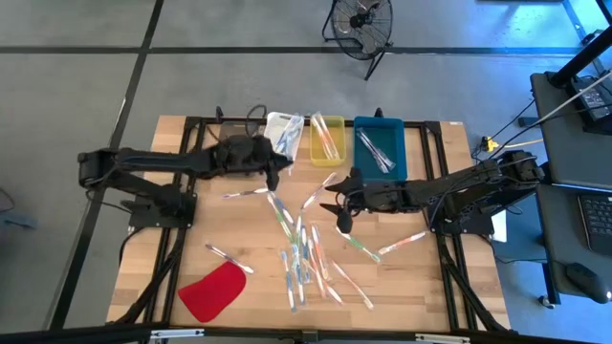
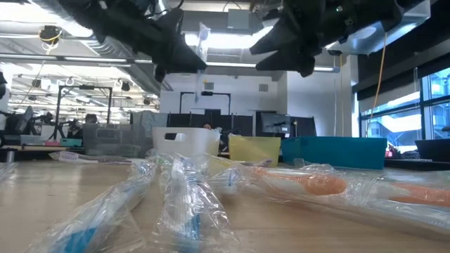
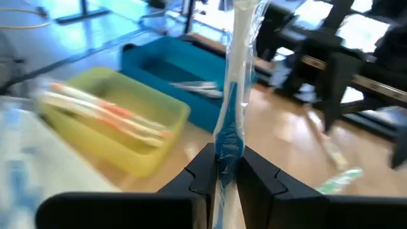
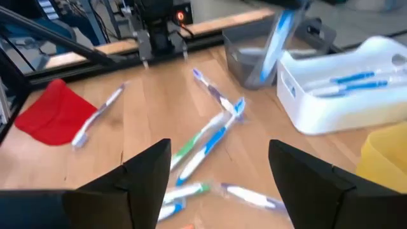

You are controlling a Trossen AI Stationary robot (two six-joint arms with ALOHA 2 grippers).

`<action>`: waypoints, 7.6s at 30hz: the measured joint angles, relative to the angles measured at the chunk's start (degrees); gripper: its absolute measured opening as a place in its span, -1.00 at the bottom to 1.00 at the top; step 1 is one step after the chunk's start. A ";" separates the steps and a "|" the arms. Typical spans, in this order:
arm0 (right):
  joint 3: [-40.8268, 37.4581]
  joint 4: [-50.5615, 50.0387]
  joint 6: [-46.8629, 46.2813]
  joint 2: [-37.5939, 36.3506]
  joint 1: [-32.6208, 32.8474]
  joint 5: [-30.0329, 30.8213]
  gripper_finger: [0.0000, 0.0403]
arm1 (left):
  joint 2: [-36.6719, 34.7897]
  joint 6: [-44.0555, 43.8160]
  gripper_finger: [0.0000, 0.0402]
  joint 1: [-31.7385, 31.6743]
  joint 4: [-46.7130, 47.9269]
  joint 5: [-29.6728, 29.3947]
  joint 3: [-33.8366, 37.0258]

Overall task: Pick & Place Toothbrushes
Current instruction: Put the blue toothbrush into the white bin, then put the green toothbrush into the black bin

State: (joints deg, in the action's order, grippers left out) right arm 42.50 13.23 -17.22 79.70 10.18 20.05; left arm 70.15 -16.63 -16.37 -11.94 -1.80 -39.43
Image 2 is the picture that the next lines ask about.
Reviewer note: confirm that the long ceiling light strip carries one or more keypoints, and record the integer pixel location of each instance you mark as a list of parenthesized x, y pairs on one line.
[(232, 64)]

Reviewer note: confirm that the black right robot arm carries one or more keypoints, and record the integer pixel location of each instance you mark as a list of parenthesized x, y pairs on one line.
[(376, 14)]

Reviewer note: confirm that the person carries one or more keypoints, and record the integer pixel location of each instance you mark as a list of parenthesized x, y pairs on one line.
[(90, 118), (207, 125)]

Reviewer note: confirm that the white plastic bin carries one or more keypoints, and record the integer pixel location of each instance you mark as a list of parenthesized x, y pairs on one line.
[(197, 142)]

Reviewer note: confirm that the yellow plastic bin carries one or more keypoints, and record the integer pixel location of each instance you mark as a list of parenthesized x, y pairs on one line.
[(253, 149)]

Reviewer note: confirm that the wooden desk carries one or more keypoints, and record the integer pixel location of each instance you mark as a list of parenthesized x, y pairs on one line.
[(35, 148)]

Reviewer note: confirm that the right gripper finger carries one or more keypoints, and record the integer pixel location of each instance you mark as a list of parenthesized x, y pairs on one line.
[(292, 61), (277, 40)]

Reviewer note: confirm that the black tripod frame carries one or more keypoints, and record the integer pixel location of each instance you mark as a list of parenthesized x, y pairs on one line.
[(86, 87)]

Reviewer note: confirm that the grey fabric cover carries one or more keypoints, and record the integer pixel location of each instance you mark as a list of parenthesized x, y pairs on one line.
[(151, 119)]

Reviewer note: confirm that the black gantry frame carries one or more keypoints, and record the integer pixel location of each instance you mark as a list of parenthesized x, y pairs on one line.
[(218, 93)]

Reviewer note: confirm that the grey transparent plastic bin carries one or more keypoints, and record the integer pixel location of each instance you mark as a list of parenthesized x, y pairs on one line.
[(116, 140)]

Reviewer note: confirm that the black monitor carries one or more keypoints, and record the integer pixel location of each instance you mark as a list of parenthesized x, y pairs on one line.
[(276, 123)]

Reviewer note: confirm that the pink small box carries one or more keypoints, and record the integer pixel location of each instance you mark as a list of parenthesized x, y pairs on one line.
[(52, 143)]

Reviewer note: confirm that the dark navy tray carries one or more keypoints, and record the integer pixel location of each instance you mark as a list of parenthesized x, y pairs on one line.
[(434, 149)]

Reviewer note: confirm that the teal small box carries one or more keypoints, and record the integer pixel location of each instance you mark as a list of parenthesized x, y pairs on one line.
[(71, 142)]

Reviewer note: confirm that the large window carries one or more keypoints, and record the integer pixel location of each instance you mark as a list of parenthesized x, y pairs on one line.
[(397, 123)]

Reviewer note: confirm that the black ceiling camera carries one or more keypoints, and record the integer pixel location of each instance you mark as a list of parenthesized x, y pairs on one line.
[(51, 34)]

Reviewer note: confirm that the black spotlight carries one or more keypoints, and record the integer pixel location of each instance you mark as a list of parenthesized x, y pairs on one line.
[(125, 86)]

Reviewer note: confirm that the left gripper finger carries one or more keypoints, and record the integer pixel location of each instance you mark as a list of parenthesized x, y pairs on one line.
[(160, 73), (183, 52)]

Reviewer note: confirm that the teal plastic bin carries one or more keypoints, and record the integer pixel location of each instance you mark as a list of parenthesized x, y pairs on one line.
[(334, 151)]

